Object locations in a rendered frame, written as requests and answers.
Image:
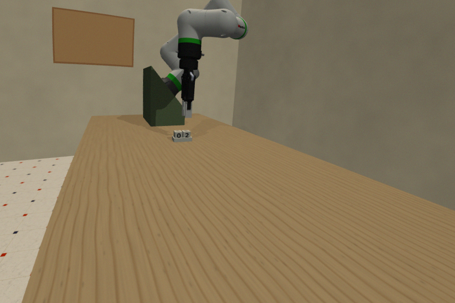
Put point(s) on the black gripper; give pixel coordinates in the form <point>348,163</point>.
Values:
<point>188,81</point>

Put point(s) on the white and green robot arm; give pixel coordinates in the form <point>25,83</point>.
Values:
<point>193,25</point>

